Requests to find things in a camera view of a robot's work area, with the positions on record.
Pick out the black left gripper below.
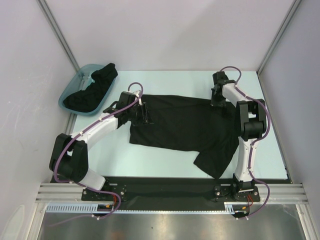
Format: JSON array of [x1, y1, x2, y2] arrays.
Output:
[[126, 102, 154, 127]]

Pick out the black t shirt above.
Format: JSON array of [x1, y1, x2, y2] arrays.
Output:
[[129, 94, 239, 179]]

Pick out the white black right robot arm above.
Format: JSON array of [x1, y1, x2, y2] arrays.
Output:
[[211, 80, 270, 201]]

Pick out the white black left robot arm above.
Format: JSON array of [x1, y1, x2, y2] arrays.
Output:
[[49, 101, 152, 200]]

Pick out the black clothes in basket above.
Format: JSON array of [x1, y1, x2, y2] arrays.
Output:
[[62, 62, 119, 113]]

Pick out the teal plastic basket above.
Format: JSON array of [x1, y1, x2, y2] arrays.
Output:
[[58, 63, 120, 117]]

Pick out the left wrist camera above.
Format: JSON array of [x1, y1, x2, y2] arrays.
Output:
[[116, 91, 139, 109]]

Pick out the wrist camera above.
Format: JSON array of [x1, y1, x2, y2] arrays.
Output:
[[116, 91, 139, 109], [212, 71, 236, 86]]

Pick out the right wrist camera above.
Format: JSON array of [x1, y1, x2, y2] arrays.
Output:
[[212, 71, 236, 86]]

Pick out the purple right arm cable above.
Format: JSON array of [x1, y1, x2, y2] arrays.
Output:
[[219, 65, 272, 221]]

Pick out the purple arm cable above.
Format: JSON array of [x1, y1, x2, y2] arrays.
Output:
[[219, 65, 272, 221], [47, 82, 145, 223]]

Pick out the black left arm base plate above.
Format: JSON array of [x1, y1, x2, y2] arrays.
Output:
[[80, 183, 130, 202]]

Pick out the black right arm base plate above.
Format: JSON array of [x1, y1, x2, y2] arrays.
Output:
[[213, 184, 261, 203]]

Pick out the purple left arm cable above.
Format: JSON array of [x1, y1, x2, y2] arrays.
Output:
[[47, 82, 145, 223]]

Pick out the aluminium frame rail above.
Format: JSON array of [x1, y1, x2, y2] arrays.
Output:
[[34, 182, 86, 204]]

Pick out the light blue slotted cable duct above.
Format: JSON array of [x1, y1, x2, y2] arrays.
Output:
[[47, 202, 120, 214]]

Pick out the right aluminium corner post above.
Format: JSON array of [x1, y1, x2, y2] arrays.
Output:
[[256, 0, 304, 77]]

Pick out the aluminium corner post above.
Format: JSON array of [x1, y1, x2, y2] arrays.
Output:
[[36, 0, 80, 72], [256, 0, 304, 77]]

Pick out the left aluminium corner post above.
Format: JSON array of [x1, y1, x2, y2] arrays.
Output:
[[36, 0, 80, 72]]

